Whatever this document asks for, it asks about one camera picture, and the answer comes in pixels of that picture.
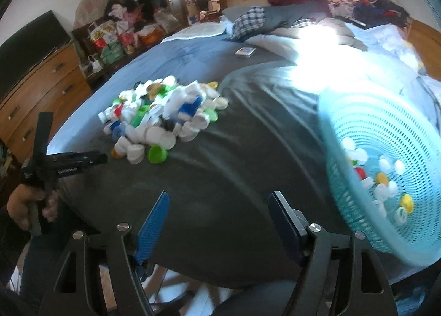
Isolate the small group of sorted caps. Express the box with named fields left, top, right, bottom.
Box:
left=341, top=137, right=416, bottom=226

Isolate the pale duvet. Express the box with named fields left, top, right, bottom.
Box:
left=262, top=20, right=441, bottom=96

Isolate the wooden dresser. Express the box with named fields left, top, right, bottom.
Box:
left=0, top=42, right=93, bottom=163

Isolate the grey garment with plaid lining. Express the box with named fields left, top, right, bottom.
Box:
left=225, top=5, right=331, bottom=43

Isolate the blue bedsheet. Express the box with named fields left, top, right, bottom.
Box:
left=46, top=32, right=311, bottom=151

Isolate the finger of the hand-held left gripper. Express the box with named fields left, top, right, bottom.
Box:
left=77, top=152, right=108, bottom=169

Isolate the person's leg in jeans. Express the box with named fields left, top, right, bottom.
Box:
left=19, top=228, right=74, bottom=303

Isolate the white folded cloth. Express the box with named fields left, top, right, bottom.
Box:
left=161, top=21, right=227, bottom=43

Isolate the wooden headboard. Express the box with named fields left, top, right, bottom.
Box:
left=409, top=18, right=441, bottom=77

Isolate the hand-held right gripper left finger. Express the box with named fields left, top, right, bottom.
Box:
left=38, top=191, right=170, bottom=316

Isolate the teal perforated plastic basket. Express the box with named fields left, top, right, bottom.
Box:
left=317, top=90, right=441, bottom=266

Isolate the black television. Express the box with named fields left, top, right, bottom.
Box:
left=0, top=10, right=72, bottom=100

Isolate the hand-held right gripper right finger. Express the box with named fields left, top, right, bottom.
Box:
left=268, top=191, right=400, bottom=316

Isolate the person's left forearm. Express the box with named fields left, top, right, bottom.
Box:
left=0, top=207, right=33, bottom=289

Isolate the person's left hand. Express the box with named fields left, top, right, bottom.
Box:
left=7, top=187, right=60, bottom=229

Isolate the large pile of bottle caps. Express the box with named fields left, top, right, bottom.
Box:
left=97, top=76, right=230, bottom=165

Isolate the cluttered heap of bags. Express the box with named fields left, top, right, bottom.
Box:
left=72, top=0, right=181, bottom=74

